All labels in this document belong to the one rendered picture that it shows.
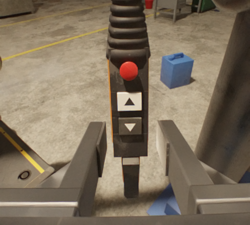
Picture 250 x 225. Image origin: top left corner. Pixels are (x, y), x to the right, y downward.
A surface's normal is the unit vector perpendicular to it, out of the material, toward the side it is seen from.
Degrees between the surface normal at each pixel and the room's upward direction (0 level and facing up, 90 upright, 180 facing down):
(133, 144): 69
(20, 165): 0
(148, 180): 0
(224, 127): 90
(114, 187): 0
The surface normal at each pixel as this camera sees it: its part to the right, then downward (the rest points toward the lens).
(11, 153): -0.03, -0.80
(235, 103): -0.76, 0.40
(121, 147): 0.00, 0.27
